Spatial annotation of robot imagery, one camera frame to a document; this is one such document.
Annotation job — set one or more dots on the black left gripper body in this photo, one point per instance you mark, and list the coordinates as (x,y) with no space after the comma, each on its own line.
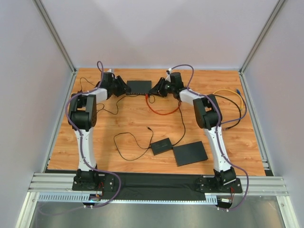
(118,85)

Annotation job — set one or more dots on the left aluminium frame post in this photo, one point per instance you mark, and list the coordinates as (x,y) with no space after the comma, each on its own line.
(55,35)

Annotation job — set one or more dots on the aluminium frame post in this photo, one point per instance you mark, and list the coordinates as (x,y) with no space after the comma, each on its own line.
(262,35)
(55,35)

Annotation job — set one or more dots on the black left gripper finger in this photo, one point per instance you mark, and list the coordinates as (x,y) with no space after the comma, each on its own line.
(120,82)
(122,90)

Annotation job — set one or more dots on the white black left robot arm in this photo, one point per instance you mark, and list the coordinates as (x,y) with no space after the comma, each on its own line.
(81,113)

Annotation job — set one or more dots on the right aluminium frame post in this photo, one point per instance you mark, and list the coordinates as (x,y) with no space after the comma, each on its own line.
(262,35)

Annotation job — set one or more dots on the black network switch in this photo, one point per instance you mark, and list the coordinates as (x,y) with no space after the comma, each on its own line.
(190,153)
(138,87)

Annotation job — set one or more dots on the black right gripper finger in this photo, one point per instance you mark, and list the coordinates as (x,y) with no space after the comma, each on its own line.
(155,92)
(158,87)

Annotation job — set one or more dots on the aluminium front frame rail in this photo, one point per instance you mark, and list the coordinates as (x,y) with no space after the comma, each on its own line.
(57,186)

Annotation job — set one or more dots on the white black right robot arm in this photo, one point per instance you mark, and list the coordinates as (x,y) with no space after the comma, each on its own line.
(208,118)

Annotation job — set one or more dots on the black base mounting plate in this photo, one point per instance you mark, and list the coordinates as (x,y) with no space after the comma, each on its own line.
(143,186)

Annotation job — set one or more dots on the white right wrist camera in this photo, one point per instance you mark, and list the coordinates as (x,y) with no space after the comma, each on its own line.
(168,72)

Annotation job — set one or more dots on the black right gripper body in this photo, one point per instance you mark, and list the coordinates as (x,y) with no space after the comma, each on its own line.
(161,86)

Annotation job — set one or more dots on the small black box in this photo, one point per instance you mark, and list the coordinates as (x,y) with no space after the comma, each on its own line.
(161,146)

